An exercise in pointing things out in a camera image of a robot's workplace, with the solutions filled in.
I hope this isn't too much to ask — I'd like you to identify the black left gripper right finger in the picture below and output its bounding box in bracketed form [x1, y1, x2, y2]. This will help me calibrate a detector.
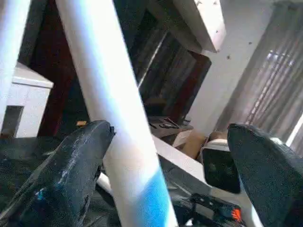
[227, 123, 303, 227]

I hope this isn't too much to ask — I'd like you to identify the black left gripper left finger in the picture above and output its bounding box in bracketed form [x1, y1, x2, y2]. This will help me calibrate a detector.
[0, 119, 116, 227]

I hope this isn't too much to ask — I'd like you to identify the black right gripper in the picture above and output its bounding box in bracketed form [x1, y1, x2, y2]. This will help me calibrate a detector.
[189, 192, 242, 227]

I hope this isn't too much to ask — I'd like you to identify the black mat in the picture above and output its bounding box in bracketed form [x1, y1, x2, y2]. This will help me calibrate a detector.
[0, 136, 197, 227]

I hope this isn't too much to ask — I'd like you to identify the black speaker with yellow label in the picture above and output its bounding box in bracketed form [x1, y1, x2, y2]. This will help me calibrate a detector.
[37, 75, 93, 138]

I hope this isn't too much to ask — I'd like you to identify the brown cardboard box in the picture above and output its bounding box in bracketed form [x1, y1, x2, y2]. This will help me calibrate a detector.
[172, 130, 209, 159]

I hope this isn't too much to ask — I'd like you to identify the white cabinet with glass doors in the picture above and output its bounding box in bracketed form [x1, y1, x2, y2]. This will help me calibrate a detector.
[0, 62, 54, 139]

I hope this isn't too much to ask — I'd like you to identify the grey curtain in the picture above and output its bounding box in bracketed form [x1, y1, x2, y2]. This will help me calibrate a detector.
[215, 0, 303, 152]

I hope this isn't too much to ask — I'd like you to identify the black flat screen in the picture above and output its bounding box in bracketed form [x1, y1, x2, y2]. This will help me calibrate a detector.
[127, 9, 213, 123]

